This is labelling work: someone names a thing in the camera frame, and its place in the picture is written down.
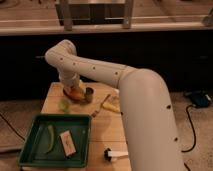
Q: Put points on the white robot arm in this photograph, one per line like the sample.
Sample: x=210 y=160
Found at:
x=145 y=105

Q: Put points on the wooden stool frame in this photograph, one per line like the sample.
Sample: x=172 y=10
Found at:
x=94 y=12

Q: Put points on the tan rectangular block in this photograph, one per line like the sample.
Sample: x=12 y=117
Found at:
x=68 y=144

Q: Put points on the pale green leafy vegetable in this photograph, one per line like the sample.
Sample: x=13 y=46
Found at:
x=64 y=105

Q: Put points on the small metal can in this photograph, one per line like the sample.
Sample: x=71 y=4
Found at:
x=89 y=94

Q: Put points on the green plastic tray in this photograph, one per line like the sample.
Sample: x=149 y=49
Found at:
x=37 y=141

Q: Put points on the white handled dish brush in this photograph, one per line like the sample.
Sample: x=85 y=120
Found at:
x=112 y=156

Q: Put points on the orange apple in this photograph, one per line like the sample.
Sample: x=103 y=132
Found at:
x=76 y=94

